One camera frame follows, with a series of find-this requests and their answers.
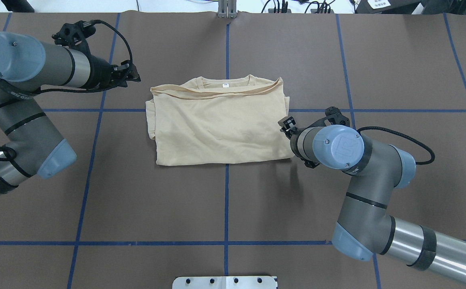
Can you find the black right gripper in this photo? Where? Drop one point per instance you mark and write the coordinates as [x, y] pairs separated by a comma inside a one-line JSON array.
[[296, 145]]

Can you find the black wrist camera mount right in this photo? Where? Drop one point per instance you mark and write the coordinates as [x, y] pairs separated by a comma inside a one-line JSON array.
[[335, 117]]

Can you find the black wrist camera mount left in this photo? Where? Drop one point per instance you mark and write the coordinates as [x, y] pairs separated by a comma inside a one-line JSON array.
[[74, 36]]

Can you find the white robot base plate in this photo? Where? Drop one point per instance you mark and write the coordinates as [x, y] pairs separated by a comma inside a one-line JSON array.
[[226, 282]]

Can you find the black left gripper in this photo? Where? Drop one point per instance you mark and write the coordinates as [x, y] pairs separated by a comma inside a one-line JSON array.
[[101, 72]]

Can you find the beige long-sleeve printed shirt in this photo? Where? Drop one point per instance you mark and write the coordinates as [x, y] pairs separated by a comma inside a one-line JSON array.
[[218, 121]]

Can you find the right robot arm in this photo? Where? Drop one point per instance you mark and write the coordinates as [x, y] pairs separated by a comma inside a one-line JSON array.
[[363, 227]]

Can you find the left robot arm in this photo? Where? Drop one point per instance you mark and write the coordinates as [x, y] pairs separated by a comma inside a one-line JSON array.
[[35, 146]]

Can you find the grey aluminium frame post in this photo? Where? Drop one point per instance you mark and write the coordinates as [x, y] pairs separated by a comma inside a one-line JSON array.
[[227, 9]]

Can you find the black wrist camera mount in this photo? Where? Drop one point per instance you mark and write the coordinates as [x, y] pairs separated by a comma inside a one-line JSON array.
[[74, 36], [335, 117]]

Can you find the black box device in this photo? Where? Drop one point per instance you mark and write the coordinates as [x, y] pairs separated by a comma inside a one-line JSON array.
[[386, 6]]

